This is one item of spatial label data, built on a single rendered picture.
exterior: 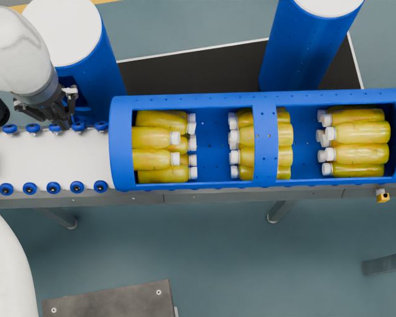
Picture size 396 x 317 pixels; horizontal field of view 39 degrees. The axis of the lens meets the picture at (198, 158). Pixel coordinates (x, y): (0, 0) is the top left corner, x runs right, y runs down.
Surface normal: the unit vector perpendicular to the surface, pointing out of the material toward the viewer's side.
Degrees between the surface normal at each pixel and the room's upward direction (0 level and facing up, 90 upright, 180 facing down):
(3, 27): 10
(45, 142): 0
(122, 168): 46
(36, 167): 0
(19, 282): 41
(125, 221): 0
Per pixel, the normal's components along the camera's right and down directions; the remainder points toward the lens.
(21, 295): 0.63, -0.37
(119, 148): 0.01, 0.12
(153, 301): 0.00, -0.27
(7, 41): 0.38, 0.07
